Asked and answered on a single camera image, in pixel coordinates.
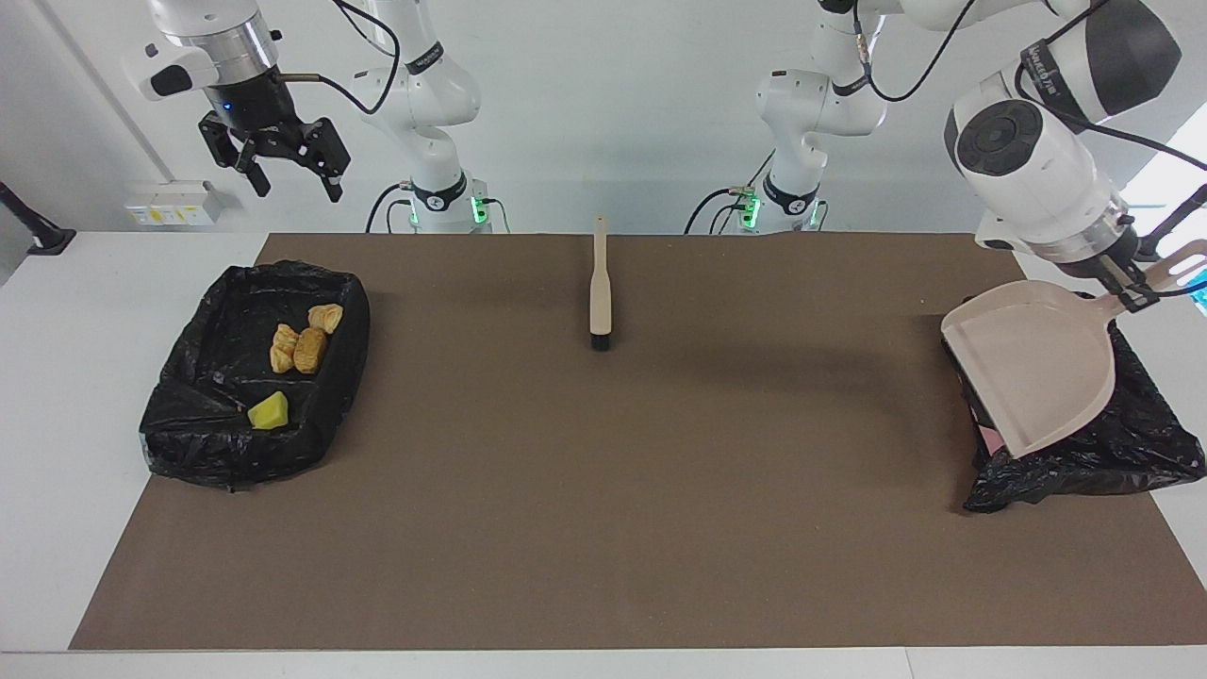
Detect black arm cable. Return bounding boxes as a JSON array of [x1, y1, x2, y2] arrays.
[[853, 0, 1207, 298], [278, 0, 402, 119]]

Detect brown oval bread roll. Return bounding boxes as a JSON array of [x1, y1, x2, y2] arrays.
[[293, 326, 329, 375]]

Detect crumpled black trash bag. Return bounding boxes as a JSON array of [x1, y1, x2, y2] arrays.
[[941, 316, 1207, 515]]

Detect beige plastic dustpan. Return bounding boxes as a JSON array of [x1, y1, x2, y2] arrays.
[[941, 239, 1207, 460]]

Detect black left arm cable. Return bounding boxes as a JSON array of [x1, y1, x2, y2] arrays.
[[853, 0, 1207, 298]]

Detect black base cable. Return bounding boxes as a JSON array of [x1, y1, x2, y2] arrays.
[[684, 146, 776, 235], [365, 181, 416, 234]]

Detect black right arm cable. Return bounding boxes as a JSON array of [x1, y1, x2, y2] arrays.
[[278, 0, 402, 119]]

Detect white wall socket box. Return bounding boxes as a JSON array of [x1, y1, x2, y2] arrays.
[[124, 181, 225, 226]]

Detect rectangular yellow sponge piece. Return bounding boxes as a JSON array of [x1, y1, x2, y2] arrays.
[[247, 391, 290, 431]]

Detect beige brush black bristles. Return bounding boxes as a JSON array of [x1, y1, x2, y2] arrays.
[[589, 215, 612, 352]]

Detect black bag lined trash bin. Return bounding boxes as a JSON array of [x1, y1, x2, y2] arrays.
[[139, 260, 372, 493]]

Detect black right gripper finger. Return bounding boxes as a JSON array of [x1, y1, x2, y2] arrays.
[[302, 118, 352, 203], [198, 113, 273, 198]]

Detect brown table mat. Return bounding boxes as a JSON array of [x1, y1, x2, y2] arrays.
[[68, 233, 1207, 652]]

